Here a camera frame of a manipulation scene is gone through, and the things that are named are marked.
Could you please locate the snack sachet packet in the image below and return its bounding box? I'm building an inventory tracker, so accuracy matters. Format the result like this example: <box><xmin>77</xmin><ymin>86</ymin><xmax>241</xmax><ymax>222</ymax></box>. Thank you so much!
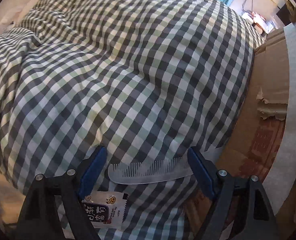
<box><xmin>82</xmin><ymin>191</ymin><xmax>128</xmax><ymax>229</ymax></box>

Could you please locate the white plastic comb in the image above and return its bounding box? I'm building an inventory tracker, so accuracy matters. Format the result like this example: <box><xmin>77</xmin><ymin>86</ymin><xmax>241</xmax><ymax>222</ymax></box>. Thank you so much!
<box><xmin>108</xmin><ymin>156</ymin><xmax>193</xmax><ymax>185</ymax></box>

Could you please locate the brown cardboard box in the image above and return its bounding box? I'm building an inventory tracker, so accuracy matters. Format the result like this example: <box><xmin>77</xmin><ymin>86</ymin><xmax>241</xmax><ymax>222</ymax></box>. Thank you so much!
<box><xmin>184</xmin><ymin>0</ymin><xmax>296</xmax><ymax>238</ymax></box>

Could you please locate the checkered bed blanket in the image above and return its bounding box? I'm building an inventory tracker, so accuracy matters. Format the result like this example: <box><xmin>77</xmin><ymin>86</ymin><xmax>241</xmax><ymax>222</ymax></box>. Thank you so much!
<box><xmin>0</xmin><ymin>0</ymin><xmax>267</xmax><ymax>240</ymax></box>

